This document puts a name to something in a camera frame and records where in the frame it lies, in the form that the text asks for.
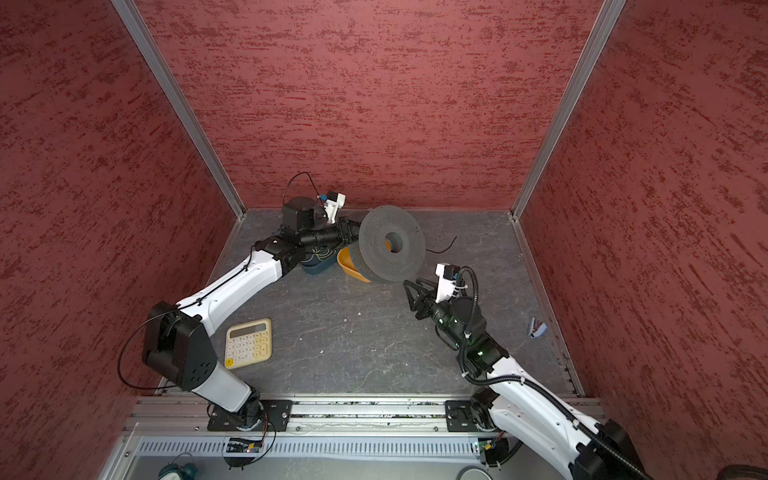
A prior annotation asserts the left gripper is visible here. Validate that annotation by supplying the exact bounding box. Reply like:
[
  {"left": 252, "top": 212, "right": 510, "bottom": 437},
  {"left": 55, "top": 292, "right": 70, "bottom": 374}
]
[{"left": 301, "top": 215, "right": 371, "bottom": 249}]

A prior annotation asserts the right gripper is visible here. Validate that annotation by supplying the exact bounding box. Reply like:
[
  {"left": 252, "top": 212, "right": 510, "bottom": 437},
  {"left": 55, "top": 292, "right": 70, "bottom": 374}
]
[{"left": 404, "top": 277, "right": 470, "bottom": 349}]

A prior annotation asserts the grey perforated cable spool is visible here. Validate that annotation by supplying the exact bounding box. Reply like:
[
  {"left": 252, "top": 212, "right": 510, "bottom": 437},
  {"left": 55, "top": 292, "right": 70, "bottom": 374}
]
[{"left": 350, "top": 205, "right": 426, "bottom": 283}]

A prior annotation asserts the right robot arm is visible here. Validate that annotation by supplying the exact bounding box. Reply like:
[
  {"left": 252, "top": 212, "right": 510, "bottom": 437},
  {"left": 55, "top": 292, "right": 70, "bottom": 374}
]
[{"left": 403, "top": 278, "right": 650, "bottom": 479}]

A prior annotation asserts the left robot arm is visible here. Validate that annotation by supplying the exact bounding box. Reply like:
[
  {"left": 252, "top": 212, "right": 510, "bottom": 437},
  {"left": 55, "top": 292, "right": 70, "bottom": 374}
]
[{"left": 142, "top": 191, "right": 360, "bottom": 431}]

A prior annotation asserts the teal plastic bin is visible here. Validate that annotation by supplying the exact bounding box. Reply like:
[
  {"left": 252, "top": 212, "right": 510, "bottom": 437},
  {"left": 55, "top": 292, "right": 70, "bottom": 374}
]
[{"left": 300, "top": 251, "right": 337, "bottom": 275}]

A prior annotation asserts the yellow plastic bin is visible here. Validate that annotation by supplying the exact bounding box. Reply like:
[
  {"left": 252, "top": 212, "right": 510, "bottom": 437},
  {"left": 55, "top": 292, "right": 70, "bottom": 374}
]
[{"left": 337, "top": 247, "right": 370, "bottom": 283}]

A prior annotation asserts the small blue grey clip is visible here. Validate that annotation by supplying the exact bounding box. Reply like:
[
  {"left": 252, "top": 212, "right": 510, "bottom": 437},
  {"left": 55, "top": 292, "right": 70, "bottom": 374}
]
[{"left": 527, "top": 317, "right": 548, "bottom": 338}]

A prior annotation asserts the yellow calculator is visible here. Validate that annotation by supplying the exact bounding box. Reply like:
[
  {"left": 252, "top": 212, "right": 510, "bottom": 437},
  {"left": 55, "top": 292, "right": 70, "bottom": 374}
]
[{"left": 224, "top": 318, "right": 273, "bottom": 370}]

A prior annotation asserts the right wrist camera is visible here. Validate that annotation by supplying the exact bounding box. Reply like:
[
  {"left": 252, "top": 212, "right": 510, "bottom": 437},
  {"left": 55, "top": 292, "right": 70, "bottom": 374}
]
[{"left": 435, "top": 263, "right": 460, "bottom": 303}]

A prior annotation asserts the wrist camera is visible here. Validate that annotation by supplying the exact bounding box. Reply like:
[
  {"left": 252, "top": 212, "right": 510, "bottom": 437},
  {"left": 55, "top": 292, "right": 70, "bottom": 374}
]
[
  {"left": 435, "top": 263, "right": 460, "bottom": 303},
  {"left": 320, "top": 191, "right": 346, "bottom": 224}
]

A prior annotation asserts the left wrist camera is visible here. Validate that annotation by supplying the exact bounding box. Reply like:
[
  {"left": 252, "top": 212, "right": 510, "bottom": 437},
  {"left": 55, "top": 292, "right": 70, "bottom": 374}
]
[{"left": 320, "top": 191, "right": 346, "bottom": 224}]

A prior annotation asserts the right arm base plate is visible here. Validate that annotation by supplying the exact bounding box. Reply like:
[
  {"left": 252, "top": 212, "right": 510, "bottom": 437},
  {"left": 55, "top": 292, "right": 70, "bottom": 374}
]
[{"left": 444, "top": 400, "right": 497, "bottom": 433}]

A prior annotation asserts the aluminium front rail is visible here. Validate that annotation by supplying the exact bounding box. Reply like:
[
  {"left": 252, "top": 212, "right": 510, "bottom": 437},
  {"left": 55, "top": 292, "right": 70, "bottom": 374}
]
[{"left": 122, "top": 394, "right": 613, "bottom": 438}]

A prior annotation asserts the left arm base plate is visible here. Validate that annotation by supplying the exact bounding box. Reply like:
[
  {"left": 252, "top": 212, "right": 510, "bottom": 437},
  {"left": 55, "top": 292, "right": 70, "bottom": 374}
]
[{"left": 206, "top": 399, "right": 294, "bottom": 433}]

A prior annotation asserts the left corner aluminium post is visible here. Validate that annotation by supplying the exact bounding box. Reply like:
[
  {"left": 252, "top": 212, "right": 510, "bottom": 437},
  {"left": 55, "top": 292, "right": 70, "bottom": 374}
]
[{"left": 111, "top": 0, "right": 247, "bottom": 220}]

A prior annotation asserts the corner aluminium post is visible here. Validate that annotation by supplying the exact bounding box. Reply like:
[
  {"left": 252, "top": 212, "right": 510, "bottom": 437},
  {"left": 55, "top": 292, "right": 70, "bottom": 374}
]
[
  {"left": 511, "top": 0, "right": 626, "bottom": 222},
  {"left": 111, "top": 0, "right": 247, "bottom": 220}
]

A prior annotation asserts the teal object below rail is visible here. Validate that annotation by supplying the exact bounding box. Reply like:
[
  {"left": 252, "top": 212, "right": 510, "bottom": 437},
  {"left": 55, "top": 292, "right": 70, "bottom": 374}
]
[{"left": 157, "top": 452, "right": 198, "bottom": 480}]

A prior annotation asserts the right corner aluminium post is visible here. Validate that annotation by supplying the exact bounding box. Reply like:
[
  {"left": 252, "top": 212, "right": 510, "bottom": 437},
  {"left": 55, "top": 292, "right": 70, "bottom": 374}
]
[{"left": 511, "top": 0, "right": 626, "bottom": 222}]

